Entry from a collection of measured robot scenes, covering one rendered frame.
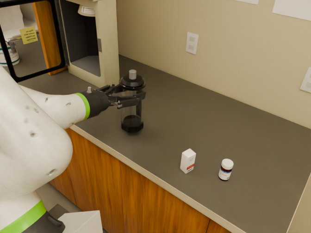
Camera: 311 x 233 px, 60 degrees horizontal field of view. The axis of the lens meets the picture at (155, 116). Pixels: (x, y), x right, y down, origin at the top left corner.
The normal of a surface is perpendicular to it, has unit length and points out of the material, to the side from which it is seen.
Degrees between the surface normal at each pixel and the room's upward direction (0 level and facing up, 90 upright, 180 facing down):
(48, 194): 0
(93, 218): 90
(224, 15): 90
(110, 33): 90
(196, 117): 0
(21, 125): 46
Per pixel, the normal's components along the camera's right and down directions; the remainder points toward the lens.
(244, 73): -0.61, 0.46
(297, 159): 0.04, -0.79
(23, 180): 0.11, 0.62
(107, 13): 0.79, 0.40
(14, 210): 0.52, -0.28
